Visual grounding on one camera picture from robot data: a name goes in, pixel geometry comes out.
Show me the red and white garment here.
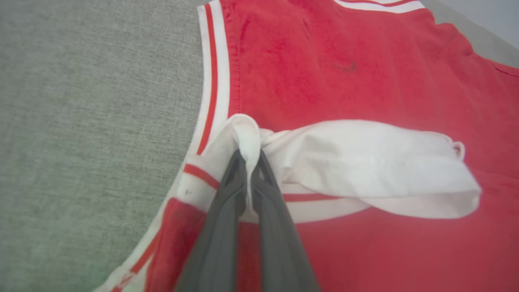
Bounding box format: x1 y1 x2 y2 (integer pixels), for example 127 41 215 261
92 0 519 292

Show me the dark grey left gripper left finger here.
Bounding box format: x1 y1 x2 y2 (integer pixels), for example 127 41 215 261
174 149 248 292

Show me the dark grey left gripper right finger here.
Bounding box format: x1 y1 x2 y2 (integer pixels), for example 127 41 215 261
251 150 322 292

